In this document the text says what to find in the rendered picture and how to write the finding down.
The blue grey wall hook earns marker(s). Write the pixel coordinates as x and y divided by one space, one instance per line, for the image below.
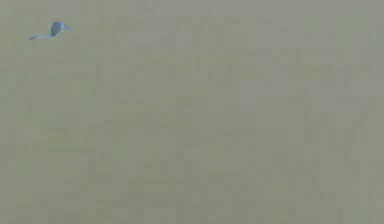
56 28

